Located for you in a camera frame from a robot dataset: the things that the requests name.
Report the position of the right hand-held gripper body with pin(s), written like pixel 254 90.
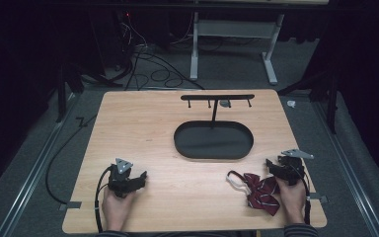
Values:
pixel 291 169

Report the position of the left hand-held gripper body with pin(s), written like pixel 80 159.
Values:
pixel 120 182

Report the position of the dark red striped bow tie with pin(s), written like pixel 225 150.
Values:
pixel 261 194

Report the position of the person's left hand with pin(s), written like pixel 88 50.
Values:
pixel 115 209

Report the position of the person's right hand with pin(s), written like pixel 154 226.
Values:
pixel 291 200

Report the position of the grey tape strip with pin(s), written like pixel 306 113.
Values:
pixel 319 197
pixel 69 205

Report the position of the small white crumpled scrap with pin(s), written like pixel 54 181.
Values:
pixel 291 103

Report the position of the black hook rack with tray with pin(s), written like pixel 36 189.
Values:
pixel 213 140

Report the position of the small grey object on rack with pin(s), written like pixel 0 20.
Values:
pixel 224 103

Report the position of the black metal stand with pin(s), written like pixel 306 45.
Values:
pixel 332 98
pixel 61 95

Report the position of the metal floor rail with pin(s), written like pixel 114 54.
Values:
pixel 345 158
pixel 33 171

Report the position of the white metal desk frame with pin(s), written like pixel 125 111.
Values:
pixel 233 29

